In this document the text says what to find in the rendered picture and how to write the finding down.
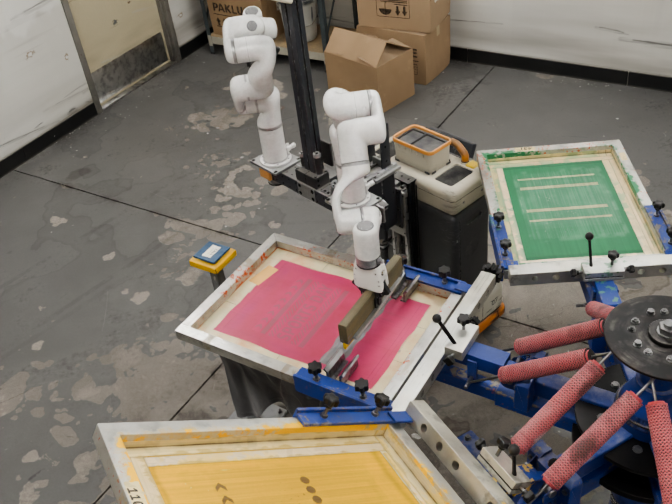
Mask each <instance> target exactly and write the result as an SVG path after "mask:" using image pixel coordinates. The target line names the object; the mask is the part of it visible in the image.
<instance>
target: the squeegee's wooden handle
mask: <svg viewBox="0 0 672 504"><path fill-rule="evenodd" d="M385 267H386V270H387V275H388V281H389V284H388V287H389V289H390V288H391V286H392V285H393V284H394V283H395V281H396V280H397V279H398V277H401V276H402V274H403V268H402V257H401V256H398V255H393V257H392V258H391V259H390V260H389V262H388V263H387V264H386V265H385ZM374 298H375V293H374V292H373V291H370V290H367V289H366V290H365V292H364V293H363V294H362V295H361V297H360V298H359V299H358V300H357V302H356V303H355V304H354V305H353V307H352V308H351V309H350V310H349V312H348V313H347V314H346V315H345V317H344V318H343V319H342V320H341V322H340V323H339V324H338V331H339V337H340V342H342V343H345V344H348V345H349V344H350V342H351V341H352V340H353V336H354V335H355V333H356V332H357V331H358V329H359V328H360V327H361V325H362V324H363V323H364V322H365V320H366V319H367V318H368V316H369V315H370V314H371V312H372V311H373V310H374V309H375V305H374Z"/></svg>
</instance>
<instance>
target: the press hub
mask: <svg viewBox="0 0 672 504"><path fill-rule="evenodd" d="M604 338H605V341H606V344H607V346H608V348H609V349H610V351H611V352H612V353H613V355H614V356H615V357H616V358H617V359H618V360H619V361H621V362H622V363H623V364H624V365H626V366H627V367H629V368H630V369H632V370H634V371H636V376H635V377H633V378H632V379H630V380H629V381H626V378H625V375H624V372H623V369H622V367H621V364H616V365H612V366H609V367H606V368H604V369H605V371H604V372H605V374H604V375H603V376H602V377H601V378H600V379H599V380H598V381H597V382H596V383H595V384H594V385H593V386H595V387H598V388H601V389H604V390H607V391H610V392H613V393H615V396H614V401H613V403H614V402H615V401H616V400H617V399H618V398H619V397H620V396H621V395H622V394H623V393H624V392H625V391H626V390H627V391H630V390H631V391H632V392H634V393H635V394H636V393H637V392H638V391H639V390H640V389H641V388H642V387H643V386H644V385H645V384H646V383H647V382H648V381H649V380H650V377H651V378H654V379H655V380H654V385H655V390H656V396H657V401H665V403H668V408H669V413H670V418H671V424H672V296H664V295H648V296H640V297H635V298H632V299H629V300H626V301H624V302H622V303H620V304H619V305H617V306H616V307H615V308H614V309H612V311H611V312H610V313H609V314H608V316H607V318H606V320H605V323H604ZM638 397H639V398H640V399H641V400H642V401H643V402H642V404H643V406H642V407H641V408H640V409H639V410H638V411H637V412H636V413H635V414H634V415H633V416H632V417H631V418H630V419H629V420H628V421H627V422H626V423H625V424H624V425H623V426H622V427H623V428H624V429H625V430H626V431H628V432H629V433H631V434H632V435H633V438H631V439H630V440H628V441H626V442H625V443H623V444H621V445H620V446H618V447H616V448H614V449H613V450H611V451H609V452H608V453H606V454H604V457H603V458H604V459H606V460H607V461H609V462H610V463H612V464H614V465H615V466H617V467H619V468H617V469H615V470H614V471H612V472H611V473H609V474H607V475H606V476H604V477H602V478H601V479H600V481H599V484H600V485H602V486H603V487H605V488H606V489H608V490H610V491H611V493H610V501H609V504H654V501H655V499H654V496H653V493H652V490H651V487H650V484H649V481H648V478H647V477H650V478H658V474H657V469H656V463H655V458H654V455H653V453H652V450H651V447H650V444H649V442H650V441H651V435H650V429H649V424H648V418H647V413H646V407H645V405H648V402H652V401H654V398H653V393H652V387H651V384H650V385H649V386H648V387H647V388H646V389H645V390H644V391H643V392H642V393H641V394H640V395H639V396H638ZM606 410H607V409H605V408H602V407H599V406H596V405H593V404H590V403H587V402H584V401H582V400H578V401H577V402H576V403H575V418H576V423H577V424H575V423H573V425H572V444H573V443H574V442H575V441H576V440H577V439H578V438H579V437H580V436H581V435H582V434H583V433H584V432H585V431H586V430H587V429H588V428H589V427H590V426H591V425H592V424H593V423H594V422H595V421H596V420H597V419H598V418H599V417H600V416H601V415H602V414H603V413H604V412H605V411H606Z"/></svg>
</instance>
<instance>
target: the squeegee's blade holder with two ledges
mask: <svg viewBox="0 0 672 504"><path fill-rule="evenodd" d="M401 282H402V278H400V277H398V279H397V280H396V281H395V283H394V284H393V285H392V286H391V288H390V291H391V293H390V294H389V295H385V296H384V297H383V298H382V303H381V305H379V306H378V308H375V309H374V310H373V311H372V312H371V314H370V315H369V316H368V318H367V319H366V320H365V322H364V323H363V324H362V325H361V327H360V328H359V329H358V331H357V332H356V333H355V335H354V336H353V339H356V340H357V339H358V338H359V337H360V335H361V334H362V333H363V332H364V330H365V329H366V328H367V326H368V325H369V324H370V322H371V321H372V320H373V318H374V317H375V316H376V314H377V313H378V312H379V310H380V309H381V308H382V307H383V305H384V304H385V303H386V301H387V300H388V299H389V297H390V296H391V295H392V293H393V292H394V291H395V289H396V288H397V287H398V286H399V284H400V283H401Z"/></svg>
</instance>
